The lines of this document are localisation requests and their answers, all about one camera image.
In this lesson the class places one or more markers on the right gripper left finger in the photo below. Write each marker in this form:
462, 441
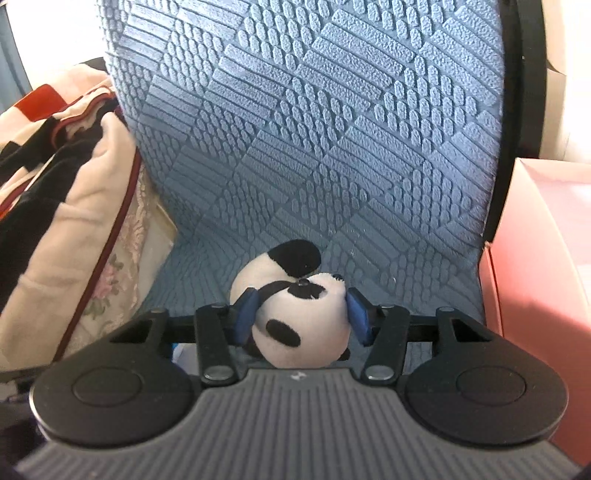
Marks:
217, 327

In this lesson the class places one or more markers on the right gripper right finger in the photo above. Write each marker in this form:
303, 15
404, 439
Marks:
384, 330

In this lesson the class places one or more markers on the panda plush toy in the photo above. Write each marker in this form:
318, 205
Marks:
301, 321

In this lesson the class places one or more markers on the blue white plastic bag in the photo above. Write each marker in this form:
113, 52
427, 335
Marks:
184, 355

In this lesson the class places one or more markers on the blue textured sofa cushion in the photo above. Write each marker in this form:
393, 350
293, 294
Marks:
371, 128

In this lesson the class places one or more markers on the cream black red blanket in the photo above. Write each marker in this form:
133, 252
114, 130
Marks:
69, 171

